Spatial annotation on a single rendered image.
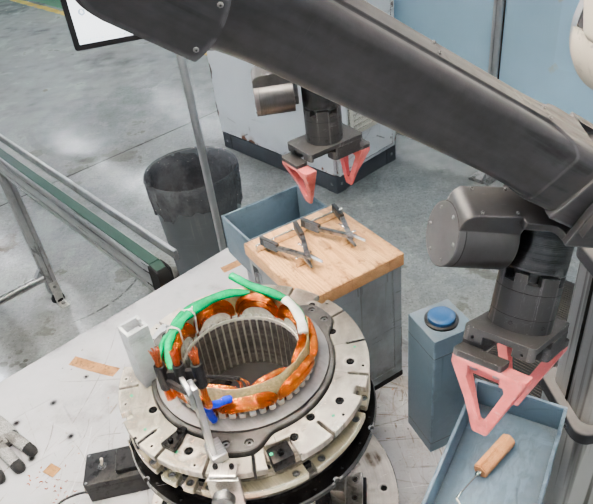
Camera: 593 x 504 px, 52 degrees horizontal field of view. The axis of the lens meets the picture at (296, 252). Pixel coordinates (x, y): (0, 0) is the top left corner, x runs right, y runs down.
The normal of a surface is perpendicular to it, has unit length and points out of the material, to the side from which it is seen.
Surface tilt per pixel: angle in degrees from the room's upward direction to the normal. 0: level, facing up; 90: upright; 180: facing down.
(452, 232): 73
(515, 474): 0
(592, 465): 90
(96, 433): 0
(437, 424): 90
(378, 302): 90
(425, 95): 102
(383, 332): 90
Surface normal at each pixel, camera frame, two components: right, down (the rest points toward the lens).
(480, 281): -0.11, -0.80
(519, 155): 0.09, 0.70
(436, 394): 0.40, 0.51
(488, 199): 0.15, -0.65
